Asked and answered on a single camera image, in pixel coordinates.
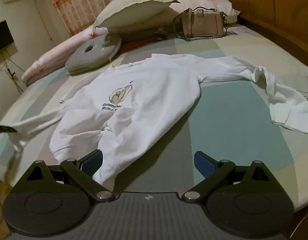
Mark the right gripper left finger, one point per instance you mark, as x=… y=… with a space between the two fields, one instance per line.
x=82 y=171

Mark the green cream pillow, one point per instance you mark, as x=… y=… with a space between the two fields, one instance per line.
x=129 y=16

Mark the black wall television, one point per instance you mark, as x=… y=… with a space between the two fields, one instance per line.
x=6 y=37

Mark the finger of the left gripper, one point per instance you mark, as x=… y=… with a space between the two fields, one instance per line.
x=7 y=129

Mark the pink floral quilt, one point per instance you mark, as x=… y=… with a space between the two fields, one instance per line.
x=56 y=57

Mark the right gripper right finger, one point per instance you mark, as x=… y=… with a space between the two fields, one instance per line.
x=215 y=174

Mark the wooden headboard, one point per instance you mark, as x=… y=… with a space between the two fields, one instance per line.
x=288 y=18

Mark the white printed sweatshirt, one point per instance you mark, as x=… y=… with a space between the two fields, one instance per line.
x=123 y=111

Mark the grey donut cushion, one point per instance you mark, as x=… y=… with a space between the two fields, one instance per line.
x=93 y=54

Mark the red flat item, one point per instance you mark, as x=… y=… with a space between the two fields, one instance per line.
x=136 y=44

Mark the beige leather handbag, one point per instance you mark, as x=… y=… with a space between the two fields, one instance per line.
x=200 y=23

